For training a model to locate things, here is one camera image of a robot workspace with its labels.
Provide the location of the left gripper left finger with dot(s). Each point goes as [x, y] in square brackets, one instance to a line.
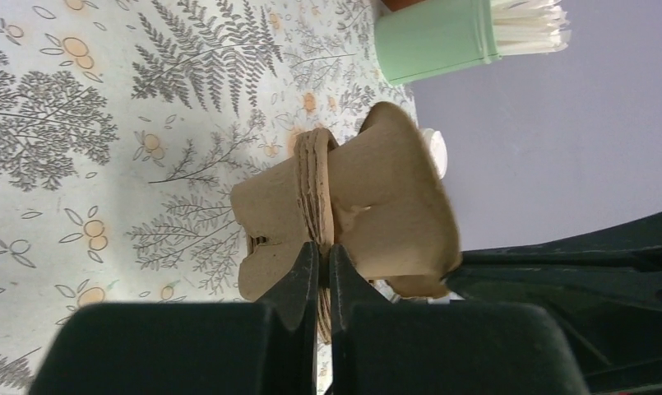
[264, 347]

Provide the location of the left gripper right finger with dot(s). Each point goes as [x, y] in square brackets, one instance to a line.
[459, 348]

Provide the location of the cardboard cup carrier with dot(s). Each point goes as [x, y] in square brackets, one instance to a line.
[379, 195]

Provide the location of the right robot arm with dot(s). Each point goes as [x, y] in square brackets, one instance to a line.
[604, 289]

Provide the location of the white cup lid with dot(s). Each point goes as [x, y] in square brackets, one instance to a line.
[437, 149]

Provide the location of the green straw holder cup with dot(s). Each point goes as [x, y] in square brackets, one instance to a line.
[435, 37]

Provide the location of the white wrapped straws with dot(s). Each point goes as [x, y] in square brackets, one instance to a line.
[529, 27]

